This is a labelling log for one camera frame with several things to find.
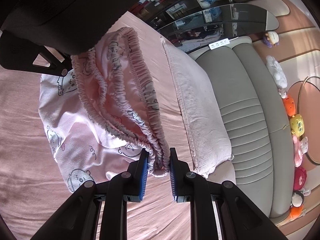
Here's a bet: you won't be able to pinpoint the pink cartoon print pajama pants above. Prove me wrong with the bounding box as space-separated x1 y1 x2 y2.
39 27 170 192

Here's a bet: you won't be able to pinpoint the grey padded headboard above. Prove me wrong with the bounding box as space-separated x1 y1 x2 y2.
190 38 294 220

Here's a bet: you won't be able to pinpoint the pink bed sheet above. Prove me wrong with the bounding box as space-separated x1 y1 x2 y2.
1 12 193 239

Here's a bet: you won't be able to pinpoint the beige waffle pillow near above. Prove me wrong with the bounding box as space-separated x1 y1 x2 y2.
162 41 235 183

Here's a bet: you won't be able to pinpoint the red plush toy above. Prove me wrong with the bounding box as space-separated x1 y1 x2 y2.
293 166 307 191

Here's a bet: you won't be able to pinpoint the pink plush toy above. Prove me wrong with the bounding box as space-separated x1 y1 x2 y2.
292 135 309 167

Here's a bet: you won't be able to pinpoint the yellow plush toy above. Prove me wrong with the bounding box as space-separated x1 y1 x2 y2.
289 114 305 137

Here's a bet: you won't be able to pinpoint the orange plush toy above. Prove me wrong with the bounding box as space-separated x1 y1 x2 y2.
283 94 296 117

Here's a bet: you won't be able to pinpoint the black glass display cabinet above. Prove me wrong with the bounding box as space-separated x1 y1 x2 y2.
128 0 267 48

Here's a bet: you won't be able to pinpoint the white power strip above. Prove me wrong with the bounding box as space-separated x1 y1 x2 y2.
208 38 230 50

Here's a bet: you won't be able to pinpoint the purple white plush toy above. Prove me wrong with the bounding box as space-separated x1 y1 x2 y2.
263 31 279 48

